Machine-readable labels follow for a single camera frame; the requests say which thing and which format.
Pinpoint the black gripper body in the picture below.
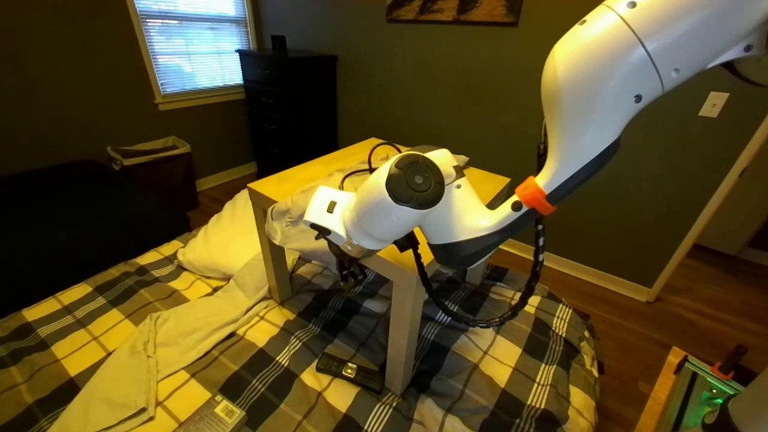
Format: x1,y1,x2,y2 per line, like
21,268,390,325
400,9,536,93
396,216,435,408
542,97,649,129
318,228,372,288

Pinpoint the light wooden side table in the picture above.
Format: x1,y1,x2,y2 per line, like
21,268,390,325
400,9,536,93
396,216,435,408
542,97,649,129
248,137,513,395

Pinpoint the black remote control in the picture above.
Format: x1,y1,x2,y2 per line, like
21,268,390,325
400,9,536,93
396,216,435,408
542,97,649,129
314,349,390,395

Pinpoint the white pillow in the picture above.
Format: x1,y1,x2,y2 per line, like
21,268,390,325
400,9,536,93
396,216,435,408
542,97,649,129
176,186,310,282

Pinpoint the black dresser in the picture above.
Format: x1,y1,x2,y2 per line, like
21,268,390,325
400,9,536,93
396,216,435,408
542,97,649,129
235,33,340,179

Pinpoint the beige bed sheet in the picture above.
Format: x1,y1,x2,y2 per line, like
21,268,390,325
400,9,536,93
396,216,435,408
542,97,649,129
49,251,276,432

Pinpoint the yellow black plaid bedspread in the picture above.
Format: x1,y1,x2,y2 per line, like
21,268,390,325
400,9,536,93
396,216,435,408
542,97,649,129
0,229,603,432

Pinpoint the white bedspread label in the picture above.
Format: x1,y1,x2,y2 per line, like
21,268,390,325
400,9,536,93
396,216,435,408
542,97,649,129
212,399,246,430

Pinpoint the white framed window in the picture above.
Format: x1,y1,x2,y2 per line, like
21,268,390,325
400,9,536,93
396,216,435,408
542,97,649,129
124,0,260,112

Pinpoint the dark futon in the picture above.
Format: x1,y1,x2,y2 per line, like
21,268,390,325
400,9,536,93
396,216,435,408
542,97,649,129
0,157,199,319

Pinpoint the white rounded object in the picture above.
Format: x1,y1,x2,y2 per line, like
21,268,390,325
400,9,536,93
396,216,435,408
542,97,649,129
724,367,768,432

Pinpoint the orange cable clamp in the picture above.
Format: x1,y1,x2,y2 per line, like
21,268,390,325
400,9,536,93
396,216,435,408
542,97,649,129
513,175,556,219

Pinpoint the framed wall picture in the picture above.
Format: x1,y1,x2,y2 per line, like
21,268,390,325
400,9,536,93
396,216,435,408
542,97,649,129
385,0,525,28

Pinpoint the white door frame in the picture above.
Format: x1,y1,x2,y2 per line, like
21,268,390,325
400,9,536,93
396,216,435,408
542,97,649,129
645,114,768,304

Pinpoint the green box with wooden frame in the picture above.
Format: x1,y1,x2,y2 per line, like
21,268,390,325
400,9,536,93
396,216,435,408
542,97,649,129
634,342,753,432

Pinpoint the white light switch plate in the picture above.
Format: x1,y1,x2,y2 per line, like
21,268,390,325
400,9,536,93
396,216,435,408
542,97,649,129
697,88,732,119

